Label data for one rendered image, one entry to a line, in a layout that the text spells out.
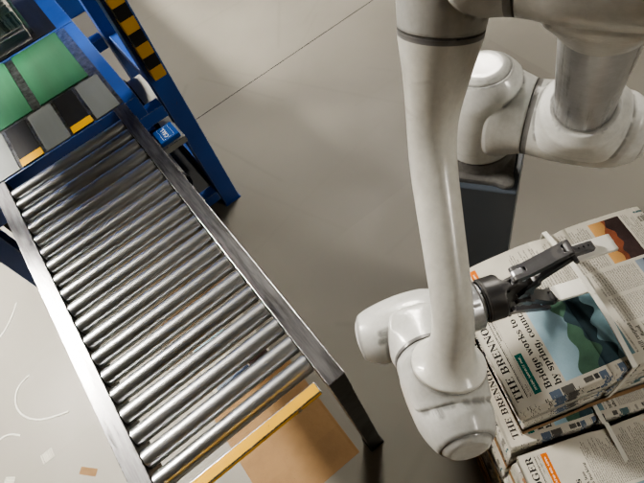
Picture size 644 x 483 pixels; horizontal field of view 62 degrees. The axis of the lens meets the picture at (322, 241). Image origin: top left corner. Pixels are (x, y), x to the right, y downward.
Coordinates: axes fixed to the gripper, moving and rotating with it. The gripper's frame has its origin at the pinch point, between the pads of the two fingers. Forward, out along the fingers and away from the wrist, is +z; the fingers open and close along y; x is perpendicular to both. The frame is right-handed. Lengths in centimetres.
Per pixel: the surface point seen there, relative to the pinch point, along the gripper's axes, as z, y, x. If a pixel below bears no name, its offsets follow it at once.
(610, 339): -0.1, 9.3, 9.9
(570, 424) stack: -5.1, 34.2, 16.6
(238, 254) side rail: -65, 40, -52
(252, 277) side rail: -63, 40, -43
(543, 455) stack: -12.7, 34.8, 20.6
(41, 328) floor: -178, 126, -106
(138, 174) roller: -93, 43, -97
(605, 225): 11.0, 9.5, -11.2
